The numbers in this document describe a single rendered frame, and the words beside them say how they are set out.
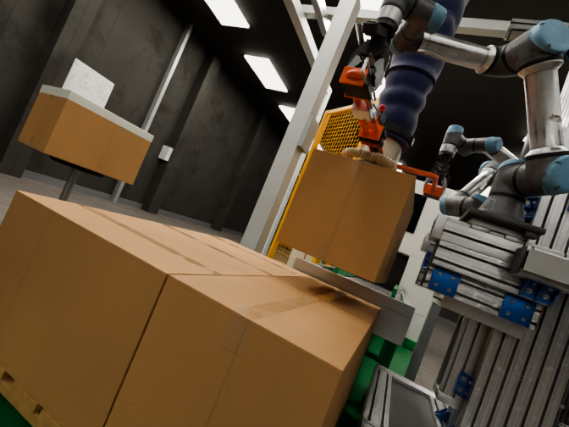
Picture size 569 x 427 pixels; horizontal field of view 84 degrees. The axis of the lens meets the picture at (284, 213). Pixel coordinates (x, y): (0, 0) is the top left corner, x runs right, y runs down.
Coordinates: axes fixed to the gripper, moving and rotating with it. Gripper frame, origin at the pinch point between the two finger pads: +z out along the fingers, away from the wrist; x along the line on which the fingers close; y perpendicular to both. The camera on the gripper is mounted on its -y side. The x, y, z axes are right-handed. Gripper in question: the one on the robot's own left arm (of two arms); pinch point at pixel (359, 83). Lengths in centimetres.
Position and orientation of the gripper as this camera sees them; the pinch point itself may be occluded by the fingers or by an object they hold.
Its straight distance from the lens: 101.8
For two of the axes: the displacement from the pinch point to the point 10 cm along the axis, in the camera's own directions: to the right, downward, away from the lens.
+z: -3.8, 9.2, -0.6
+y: 3.7, 2.1, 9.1
